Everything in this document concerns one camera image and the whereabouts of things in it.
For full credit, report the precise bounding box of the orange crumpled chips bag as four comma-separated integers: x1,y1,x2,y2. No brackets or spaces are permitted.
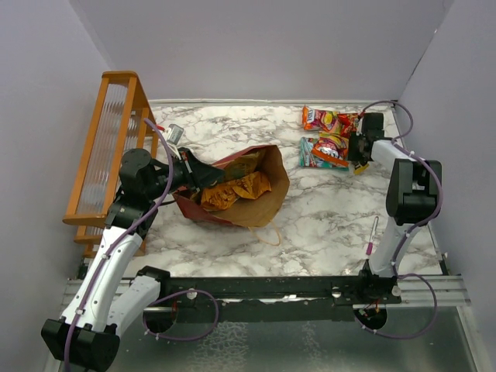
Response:
200,171,271,211

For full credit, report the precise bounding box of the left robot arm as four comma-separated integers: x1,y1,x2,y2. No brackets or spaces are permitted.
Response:
41,147,224,371

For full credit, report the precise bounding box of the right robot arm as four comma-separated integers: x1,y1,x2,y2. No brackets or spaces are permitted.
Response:
348,112,443,303

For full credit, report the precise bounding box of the pink marker pen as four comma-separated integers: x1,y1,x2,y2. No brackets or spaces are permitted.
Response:
366,215,379,256

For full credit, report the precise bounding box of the orange white snack packet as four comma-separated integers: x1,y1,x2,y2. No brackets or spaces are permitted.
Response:
312,132,349,168

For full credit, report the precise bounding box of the green Fox's candy bag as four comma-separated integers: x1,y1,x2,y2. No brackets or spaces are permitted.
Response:
299,137,349,171

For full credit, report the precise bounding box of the wooden rack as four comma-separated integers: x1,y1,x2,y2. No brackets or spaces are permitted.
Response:
63,71,159,258

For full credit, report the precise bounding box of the yellow M&M's bag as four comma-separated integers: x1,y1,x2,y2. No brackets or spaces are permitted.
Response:
352,161,369,175

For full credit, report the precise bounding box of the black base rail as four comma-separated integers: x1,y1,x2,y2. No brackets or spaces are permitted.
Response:
137,266,401,324

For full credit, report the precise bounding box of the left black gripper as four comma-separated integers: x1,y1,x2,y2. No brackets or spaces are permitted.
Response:
146,146,226,201

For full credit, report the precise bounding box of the red brown paper bag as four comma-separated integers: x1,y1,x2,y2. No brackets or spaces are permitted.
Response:
173,145,290,230

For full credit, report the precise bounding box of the red snack packet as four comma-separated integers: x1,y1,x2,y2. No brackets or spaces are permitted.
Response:
337,113,360,138

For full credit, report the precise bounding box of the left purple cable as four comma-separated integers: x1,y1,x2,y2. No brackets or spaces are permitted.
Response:
62,118,220,372

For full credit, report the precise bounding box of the colourful Fox's fruits bag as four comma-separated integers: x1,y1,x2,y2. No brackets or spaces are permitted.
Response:
302,106,342,133

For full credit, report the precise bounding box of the gold crispy snack bag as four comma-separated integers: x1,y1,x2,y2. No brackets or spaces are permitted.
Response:
224,149,266,182

